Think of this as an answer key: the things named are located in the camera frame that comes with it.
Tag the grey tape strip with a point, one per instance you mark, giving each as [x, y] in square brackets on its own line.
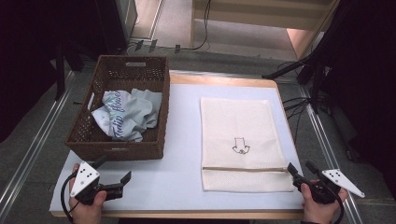
[153, 45]
[177, 48]
[139, 45]

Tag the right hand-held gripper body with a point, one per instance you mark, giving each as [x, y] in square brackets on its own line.
[320, 189]

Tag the white mesh laundry bag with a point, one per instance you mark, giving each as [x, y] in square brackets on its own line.
[239, 121]

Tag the wooden table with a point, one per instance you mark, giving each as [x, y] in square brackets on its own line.
[218, 81]

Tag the person's left hand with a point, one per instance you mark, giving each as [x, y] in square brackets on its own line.
[85, 214]

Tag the light blue printed t-shirt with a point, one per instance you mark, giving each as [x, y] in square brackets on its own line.
[130, 115]

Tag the person's right hand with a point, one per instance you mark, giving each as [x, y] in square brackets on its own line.
[320, 213]

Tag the grey cabinet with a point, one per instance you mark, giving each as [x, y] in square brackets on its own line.
[127, 18]

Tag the beige wooden shelf frame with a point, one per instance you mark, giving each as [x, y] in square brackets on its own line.
[258, 18]

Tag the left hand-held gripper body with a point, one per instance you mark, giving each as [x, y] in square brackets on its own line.
[84, 179]

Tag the brown wicker basket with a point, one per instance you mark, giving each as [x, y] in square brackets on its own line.
[124, 70]

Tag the black stand leg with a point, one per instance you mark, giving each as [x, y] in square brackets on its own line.
[60, 71]

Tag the black tripod stand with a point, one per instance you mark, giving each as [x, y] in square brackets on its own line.
[316, 62]

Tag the metal floor rail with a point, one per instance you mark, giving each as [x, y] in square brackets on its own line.
[34, 146]
[323, 149]

